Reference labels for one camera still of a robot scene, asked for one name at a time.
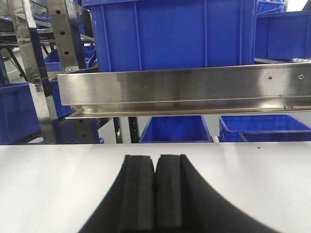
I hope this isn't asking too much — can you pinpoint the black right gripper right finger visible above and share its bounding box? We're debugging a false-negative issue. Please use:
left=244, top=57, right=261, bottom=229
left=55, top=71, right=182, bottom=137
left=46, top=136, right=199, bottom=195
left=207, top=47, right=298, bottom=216
left=155, top=154, right=275, bottom=233

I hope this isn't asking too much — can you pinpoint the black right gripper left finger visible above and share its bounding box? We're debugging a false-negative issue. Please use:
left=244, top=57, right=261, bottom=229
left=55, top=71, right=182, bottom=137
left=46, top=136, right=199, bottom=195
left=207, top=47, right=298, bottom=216
left=80, top=155, right=155, bottom=233

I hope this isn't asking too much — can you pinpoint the blue bin lower middle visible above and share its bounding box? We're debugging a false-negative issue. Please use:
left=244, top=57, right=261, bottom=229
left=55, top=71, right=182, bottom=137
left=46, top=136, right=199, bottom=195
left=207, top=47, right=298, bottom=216
left=139, top=115, right=213, bottom=143

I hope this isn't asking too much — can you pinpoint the blue bin lower right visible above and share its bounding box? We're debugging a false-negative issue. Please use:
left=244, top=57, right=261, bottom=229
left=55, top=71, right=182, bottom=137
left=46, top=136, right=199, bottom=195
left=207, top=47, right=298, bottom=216
left=219, top=114, right=311, bottom=142

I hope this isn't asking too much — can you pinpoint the blue bin far left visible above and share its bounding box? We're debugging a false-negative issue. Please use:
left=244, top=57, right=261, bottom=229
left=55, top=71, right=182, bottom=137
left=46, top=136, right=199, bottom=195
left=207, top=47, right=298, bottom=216
left=0, top=83, right=40, bottom=145

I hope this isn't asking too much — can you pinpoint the large blue plastic bin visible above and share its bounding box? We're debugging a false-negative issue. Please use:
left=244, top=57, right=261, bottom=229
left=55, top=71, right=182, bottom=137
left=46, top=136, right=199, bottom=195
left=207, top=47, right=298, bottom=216
left=82, top=0, right=257, bottom=72

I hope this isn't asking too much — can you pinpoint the blue bin upper right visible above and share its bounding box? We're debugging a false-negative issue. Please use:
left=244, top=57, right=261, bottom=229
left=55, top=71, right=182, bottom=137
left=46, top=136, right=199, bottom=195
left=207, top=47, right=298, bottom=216
left=255, top=11, right=311, bottom=60

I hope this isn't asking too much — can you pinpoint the stainless steel shelf rack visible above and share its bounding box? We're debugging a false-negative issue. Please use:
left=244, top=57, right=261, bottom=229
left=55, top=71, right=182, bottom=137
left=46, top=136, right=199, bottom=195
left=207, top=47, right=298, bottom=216
left=0, top=0, right=311, bottom=144

